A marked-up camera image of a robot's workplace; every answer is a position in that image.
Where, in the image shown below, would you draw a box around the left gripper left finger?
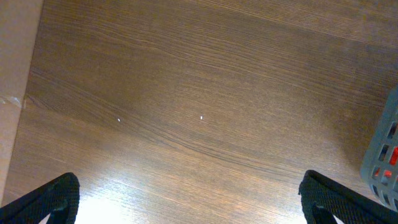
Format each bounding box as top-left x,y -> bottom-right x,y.
1,172 -> 80,224

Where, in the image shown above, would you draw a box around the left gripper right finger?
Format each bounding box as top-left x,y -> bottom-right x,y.
299,170 -> 397,224

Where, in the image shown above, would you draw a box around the grey plastic basket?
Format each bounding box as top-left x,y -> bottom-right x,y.
360,87 -> 397,212

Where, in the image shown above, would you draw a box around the red spaghetti packet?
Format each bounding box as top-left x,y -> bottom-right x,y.
372,144 -> 397,188

